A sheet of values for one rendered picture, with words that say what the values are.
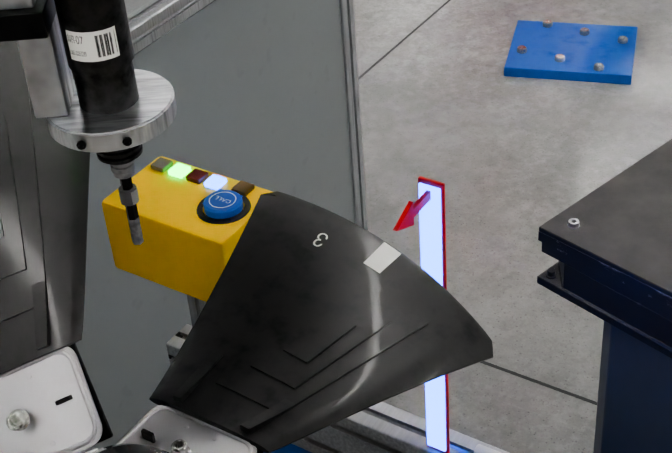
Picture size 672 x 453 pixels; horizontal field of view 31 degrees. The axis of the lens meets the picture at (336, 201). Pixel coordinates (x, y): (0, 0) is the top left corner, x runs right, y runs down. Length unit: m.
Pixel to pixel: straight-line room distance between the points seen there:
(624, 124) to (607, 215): 2.07
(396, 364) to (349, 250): 0.12
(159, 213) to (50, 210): 0.47
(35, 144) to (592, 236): 0.67
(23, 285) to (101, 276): 1.09
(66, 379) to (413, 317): 0.29
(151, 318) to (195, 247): 0.79
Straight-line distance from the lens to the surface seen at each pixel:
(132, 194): 0.70
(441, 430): 1.24
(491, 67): 3.64
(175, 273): 1.28
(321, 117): 2.28
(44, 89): 0.66
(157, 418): 0.87
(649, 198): 1.36
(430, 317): 0.95
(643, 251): 1.28
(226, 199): 1.24
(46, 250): 0.79
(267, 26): 2.06
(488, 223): 3.00
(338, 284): 0.95
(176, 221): 1.24
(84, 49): 0.64
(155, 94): 0.67
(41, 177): 0.81
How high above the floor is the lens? 1.79
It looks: 35 degrees down
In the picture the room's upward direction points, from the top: 5 degrees counter-clockwise
